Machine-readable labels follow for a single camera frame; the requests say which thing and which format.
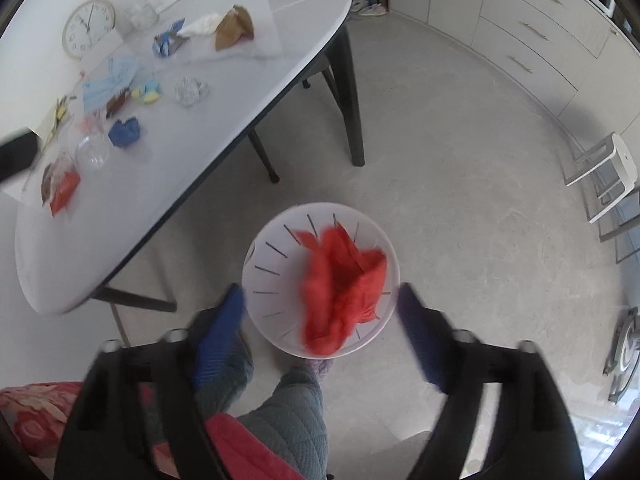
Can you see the white plastic trash bin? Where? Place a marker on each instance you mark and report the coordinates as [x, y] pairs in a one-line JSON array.
[[275, 266]]

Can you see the clear glass mug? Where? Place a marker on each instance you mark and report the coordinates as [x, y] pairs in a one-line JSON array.
[[142, 14]]

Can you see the teal quilted trouser leg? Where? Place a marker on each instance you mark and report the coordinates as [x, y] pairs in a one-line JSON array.
[[290, 422]]

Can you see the yellow blue wrapper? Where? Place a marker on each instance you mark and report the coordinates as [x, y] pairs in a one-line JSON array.
[[147, 93]]

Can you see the small orange red wrapper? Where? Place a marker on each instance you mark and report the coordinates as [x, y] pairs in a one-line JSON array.
[[91, 124]]

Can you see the brown paper bag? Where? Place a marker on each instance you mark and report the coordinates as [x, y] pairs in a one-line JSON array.
[[235, 26]]

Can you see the white tissue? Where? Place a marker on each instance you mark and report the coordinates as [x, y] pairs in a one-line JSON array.
[[206, 25]]

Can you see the open yellowed notebook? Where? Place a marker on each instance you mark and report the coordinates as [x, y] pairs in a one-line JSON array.
[[51, 123]]

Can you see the white drawer cabinet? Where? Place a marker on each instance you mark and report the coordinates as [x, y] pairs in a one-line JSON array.
[[566, 53]]

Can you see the clear plastic cup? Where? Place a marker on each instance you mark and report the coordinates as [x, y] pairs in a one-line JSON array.
[[92, 152]]

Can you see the blue silver snack wrapper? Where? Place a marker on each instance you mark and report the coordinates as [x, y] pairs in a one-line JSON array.
[[169, 41]]

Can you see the metal fan base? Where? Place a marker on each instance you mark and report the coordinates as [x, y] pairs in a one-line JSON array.
[[623, 359]]

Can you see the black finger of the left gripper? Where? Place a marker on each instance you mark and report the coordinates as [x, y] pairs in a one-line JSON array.
[[18, 153]]

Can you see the red plastic bag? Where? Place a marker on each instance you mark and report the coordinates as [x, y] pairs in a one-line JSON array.
[[340, 289]]

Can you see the white oval marble table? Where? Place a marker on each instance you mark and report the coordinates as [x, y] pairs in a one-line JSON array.
[[65, 260]]

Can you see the white step stool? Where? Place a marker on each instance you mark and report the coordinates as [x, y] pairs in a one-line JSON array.
[[612, 167]]

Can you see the grey dining chair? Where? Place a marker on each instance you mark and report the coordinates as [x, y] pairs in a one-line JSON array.
[[321, 65]]

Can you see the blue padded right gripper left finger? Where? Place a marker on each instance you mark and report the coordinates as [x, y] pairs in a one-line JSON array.
[[214, 331]]

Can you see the light blue plastic bag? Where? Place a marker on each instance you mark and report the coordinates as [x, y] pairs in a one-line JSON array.
[[96, 93]]

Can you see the white small card box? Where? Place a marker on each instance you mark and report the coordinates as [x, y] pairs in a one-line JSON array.
[[100, 52]]

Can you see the red snack packet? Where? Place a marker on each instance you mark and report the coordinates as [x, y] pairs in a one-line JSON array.
[[59, 182]]

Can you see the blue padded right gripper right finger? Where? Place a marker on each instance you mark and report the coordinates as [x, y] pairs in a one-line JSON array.
[[429, 335]]

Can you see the red floral cushion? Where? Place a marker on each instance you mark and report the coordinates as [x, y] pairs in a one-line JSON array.
[[37, 416]]

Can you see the brown small wrapper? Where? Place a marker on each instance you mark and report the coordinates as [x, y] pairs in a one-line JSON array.
[[116, 102]]

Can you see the round white wall clock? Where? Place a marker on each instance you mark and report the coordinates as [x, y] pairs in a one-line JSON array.
[[87, 26]]

